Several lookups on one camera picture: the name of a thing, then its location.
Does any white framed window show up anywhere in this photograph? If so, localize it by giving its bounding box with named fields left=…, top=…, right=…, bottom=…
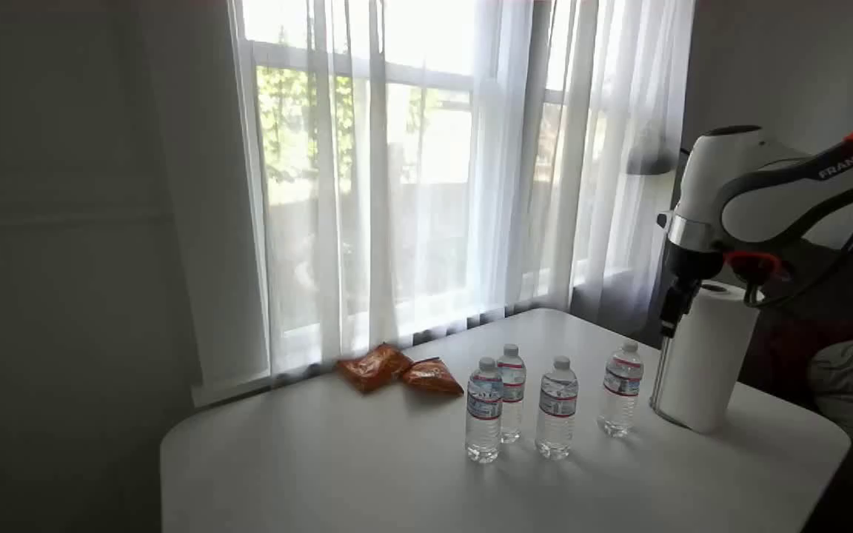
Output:
left=229, top=0, right=586, bottom=383

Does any white paper towel roll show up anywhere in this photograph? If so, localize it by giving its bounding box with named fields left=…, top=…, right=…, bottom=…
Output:
left=645, top=280, right=765, bottom=435

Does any red cable connector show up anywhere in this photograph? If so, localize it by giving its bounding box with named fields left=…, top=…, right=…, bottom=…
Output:
left=722, top=246, right=782, bottom=284

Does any sheer white curtain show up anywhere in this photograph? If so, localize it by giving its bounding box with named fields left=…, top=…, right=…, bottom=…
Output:
left=136, top=0, right=402, bottom=397
left=465, top=0, right=699, bottom=334

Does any orange snack bag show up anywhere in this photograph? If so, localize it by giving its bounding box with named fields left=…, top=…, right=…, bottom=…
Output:
left=398, top=355, right=468, bottom=403
left=334, top=342, right=414, bottom=397

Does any dark sofa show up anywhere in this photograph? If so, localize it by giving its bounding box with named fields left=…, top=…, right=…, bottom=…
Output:
left=739, top=240, right=853, bottom=533

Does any clear plastic water bottle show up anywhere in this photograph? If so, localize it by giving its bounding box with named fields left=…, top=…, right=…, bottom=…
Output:
left=536, top=352, right=580, bottom=466
left=494, top=342, right=531, bottom=448
left=599, top=342, right=645, bottom=441
left=463, top=355, right=508, bottom=468

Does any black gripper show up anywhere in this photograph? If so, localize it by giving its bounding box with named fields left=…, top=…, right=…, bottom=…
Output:
left=659, top=243, right=733, bottom=342

